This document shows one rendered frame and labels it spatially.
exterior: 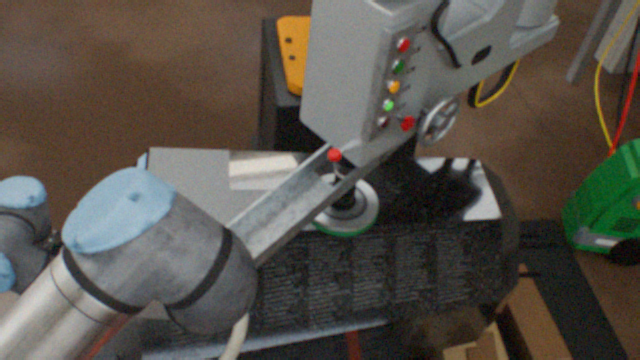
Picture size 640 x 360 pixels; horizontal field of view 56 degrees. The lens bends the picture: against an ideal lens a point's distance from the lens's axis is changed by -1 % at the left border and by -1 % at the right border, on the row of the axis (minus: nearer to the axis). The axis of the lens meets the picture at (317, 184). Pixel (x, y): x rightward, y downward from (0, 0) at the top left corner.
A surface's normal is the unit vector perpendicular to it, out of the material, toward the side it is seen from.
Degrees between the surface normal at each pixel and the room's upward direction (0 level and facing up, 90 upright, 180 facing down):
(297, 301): 45
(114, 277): 56
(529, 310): 0
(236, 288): 70
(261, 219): 16
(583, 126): 0
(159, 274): 76
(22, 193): 8
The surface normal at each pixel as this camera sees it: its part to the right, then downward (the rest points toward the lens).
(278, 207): -0.10, -0.53
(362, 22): -0.73, 0.44
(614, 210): -0.11, 0.72
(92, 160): 0.11, -0.68
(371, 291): 0.18, 0.04
